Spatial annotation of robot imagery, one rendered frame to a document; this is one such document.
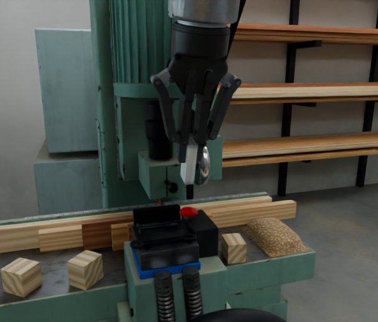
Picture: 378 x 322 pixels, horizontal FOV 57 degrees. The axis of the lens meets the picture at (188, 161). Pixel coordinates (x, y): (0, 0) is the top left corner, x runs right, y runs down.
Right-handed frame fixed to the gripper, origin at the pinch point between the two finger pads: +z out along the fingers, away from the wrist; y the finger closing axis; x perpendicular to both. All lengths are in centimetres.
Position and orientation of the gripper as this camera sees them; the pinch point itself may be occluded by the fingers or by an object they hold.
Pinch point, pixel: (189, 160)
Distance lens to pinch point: 53.9
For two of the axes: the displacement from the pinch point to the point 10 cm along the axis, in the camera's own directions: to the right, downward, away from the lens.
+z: -0.8, 8.7, 4.8
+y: -9.6, 0.6, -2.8
